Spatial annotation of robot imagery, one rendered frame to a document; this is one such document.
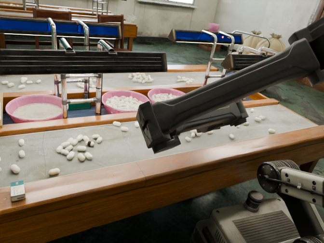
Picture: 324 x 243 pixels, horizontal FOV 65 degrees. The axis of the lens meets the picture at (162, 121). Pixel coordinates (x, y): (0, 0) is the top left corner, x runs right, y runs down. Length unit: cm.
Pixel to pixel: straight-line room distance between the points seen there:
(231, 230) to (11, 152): 94
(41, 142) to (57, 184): 28
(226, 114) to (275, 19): 575
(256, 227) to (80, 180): 80
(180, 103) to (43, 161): 66
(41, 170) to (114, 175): 25
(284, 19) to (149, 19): 306
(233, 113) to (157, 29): 616
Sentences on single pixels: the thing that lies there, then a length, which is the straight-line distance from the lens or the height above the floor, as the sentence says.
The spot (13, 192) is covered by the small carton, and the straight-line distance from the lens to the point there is 85.
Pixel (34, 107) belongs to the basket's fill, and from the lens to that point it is 139.
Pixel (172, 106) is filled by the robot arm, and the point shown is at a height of 116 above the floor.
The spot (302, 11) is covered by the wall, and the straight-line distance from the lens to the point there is 614.
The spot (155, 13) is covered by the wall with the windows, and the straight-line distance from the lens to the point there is 678.
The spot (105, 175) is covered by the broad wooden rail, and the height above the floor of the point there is 76.
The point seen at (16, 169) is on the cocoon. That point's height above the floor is 76.
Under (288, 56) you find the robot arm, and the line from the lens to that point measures 52.
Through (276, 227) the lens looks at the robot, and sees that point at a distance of 135.
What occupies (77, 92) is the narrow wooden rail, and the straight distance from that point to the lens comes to 148.
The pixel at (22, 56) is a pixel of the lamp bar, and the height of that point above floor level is 109.
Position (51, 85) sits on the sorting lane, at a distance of 164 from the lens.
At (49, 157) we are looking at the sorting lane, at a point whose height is 74.
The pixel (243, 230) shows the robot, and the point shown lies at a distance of 126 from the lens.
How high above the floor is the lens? 136
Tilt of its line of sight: 29 degrees down
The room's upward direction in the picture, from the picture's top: 10 degrees clockwise
